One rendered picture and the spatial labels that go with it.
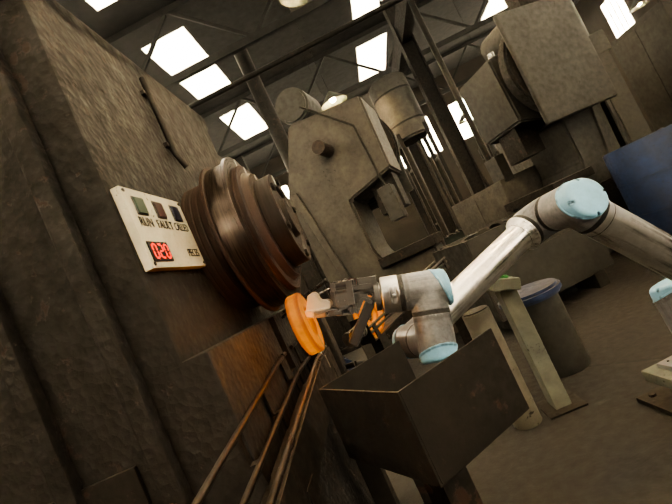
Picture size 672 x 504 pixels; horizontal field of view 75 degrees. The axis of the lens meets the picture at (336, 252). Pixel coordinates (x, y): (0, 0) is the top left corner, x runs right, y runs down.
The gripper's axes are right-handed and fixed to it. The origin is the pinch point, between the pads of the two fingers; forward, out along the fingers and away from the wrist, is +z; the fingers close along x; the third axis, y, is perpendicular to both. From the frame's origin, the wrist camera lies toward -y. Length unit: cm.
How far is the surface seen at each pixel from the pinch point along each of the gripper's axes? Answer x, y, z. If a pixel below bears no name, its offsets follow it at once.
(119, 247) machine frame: 27.3, 21.7, 28.0
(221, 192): -0.7, 34.1, 15.7
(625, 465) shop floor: -34, -64, -85
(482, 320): -78, -22, -59
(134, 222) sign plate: 26.0, 26.1, 24.9
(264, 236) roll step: -4.1, 21.5, 7.3
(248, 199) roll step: -5.0, 31.9, 10.2
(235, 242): 1.5, 20.8, 13.4
